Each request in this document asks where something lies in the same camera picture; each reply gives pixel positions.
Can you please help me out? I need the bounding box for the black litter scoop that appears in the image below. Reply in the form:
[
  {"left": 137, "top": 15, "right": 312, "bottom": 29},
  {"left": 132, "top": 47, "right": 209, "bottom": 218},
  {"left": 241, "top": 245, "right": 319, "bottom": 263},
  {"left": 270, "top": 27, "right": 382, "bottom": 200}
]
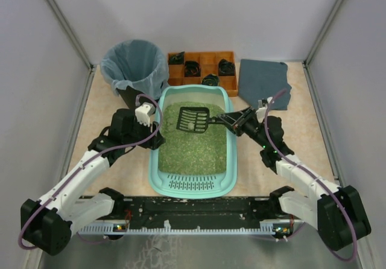
[{"left": 176, "top": 107, "right": 222, "bottom": 134}]

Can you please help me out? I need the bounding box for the teal plastic litter box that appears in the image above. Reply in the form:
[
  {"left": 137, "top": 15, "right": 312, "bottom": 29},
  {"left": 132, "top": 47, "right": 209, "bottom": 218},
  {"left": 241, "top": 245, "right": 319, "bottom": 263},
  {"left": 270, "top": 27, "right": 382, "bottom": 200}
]
[{"left": 148, "top": 84, "right": 238, "bottom": 199}]

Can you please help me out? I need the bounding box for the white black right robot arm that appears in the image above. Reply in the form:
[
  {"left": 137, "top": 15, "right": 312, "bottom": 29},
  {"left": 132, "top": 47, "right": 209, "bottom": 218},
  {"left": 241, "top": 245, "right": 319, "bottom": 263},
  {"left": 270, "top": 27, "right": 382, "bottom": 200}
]
[{"left": 209, "top": 107, "right": 372, "bottom": 251}]

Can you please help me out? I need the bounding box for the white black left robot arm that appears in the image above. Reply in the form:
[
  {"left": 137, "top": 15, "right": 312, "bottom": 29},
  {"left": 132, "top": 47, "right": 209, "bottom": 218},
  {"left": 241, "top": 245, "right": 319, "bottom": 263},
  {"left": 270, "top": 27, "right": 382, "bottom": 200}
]
[{"left": 17, "top": 108, "right": 165, "bottom": 256}]

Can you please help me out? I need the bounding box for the green cat litter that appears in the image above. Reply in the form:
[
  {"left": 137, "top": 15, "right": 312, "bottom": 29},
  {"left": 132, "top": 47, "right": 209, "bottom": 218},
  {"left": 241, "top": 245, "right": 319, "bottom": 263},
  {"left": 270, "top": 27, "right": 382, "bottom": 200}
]
[{"left": 159, "top": 101, "right": 227, "bottom": 175}]

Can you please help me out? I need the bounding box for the black trash bin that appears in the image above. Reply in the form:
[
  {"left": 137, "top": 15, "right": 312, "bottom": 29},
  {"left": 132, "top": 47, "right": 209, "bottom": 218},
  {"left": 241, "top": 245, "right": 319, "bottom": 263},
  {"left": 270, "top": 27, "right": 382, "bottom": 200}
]
[{"left": 111, "top": 81, "right": 162, "bottom": 109}]

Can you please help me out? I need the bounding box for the blue-grey folded cloth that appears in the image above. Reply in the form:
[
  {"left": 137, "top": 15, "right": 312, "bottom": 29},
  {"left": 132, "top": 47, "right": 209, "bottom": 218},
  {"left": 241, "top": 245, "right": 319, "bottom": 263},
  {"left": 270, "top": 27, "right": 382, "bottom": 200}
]
[{"left": 238, "top": 59, "right": 292, "bottom": 110}]

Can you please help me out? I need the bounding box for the orange compartment tray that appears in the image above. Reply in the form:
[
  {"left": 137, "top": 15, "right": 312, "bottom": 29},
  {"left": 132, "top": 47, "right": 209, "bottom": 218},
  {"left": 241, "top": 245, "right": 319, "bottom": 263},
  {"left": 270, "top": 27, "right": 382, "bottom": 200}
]
[{"left": 167, "top": 51, "right": 238, "bottom": 97}]

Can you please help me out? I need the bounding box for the blue plastic bin liner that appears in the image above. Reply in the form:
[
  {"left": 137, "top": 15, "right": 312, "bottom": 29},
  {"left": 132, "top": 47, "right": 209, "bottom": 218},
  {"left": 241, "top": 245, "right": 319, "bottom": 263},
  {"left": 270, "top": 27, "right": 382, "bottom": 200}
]
[{"left": 100, "top": 40, "right": 169, "bottom": 91}]

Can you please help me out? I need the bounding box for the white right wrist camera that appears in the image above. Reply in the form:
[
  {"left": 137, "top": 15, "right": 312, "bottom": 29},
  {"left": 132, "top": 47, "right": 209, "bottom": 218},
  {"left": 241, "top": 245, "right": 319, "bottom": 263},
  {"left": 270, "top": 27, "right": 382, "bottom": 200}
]
[{"left": 256, "top": 97, "right": 273, "bottom": 122}]

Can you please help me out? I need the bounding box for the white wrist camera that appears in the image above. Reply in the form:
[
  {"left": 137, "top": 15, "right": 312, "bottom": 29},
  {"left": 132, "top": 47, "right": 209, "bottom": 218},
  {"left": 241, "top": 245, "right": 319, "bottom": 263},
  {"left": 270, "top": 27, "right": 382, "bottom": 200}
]
[
  {"left": 256, "top": 97, "right": 273, "bottom": 122},
  {"left": 134, "top": 103, "right": 156, "bottom": 127}
]

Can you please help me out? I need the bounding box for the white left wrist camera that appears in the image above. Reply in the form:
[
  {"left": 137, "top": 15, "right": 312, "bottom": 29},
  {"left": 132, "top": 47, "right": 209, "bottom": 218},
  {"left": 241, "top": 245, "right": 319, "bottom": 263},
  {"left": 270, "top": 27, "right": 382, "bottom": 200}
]
[{"left": 134, "top": 103, "right": 156, "bottom": 127}]

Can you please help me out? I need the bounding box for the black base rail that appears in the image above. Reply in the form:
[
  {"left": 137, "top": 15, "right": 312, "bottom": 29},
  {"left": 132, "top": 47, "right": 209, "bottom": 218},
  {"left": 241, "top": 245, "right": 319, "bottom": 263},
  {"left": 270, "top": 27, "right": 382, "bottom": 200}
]
[{"left": 100, "top": 197, "right": 288, "bottom": 230}]

